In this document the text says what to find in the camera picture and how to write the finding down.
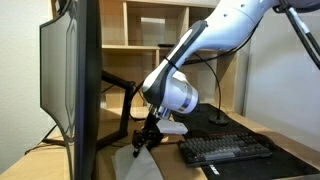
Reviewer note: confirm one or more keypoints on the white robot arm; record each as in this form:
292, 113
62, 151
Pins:
213, 36

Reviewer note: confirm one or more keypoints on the grey mechanical keyboard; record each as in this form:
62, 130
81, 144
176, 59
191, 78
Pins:
223, 148

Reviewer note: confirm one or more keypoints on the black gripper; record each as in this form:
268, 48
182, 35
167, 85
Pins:
148, 133

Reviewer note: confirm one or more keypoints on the black monitor stand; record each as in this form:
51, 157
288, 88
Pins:
125, 110

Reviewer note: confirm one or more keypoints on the black desk mat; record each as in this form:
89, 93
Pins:
266, 166

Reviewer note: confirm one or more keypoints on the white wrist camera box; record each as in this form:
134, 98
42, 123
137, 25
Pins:
173, 127

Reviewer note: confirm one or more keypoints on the black curved monitor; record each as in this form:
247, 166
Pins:
78, 90

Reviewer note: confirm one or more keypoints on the black computer mouse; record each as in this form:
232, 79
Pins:
266, 140

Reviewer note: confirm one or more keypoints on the black gooseneck desk lamp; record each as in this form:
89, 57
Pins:
218, 118

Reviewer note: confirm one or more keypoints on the wooden shelf unit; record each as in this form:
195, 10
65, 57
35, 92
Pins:
140, 33

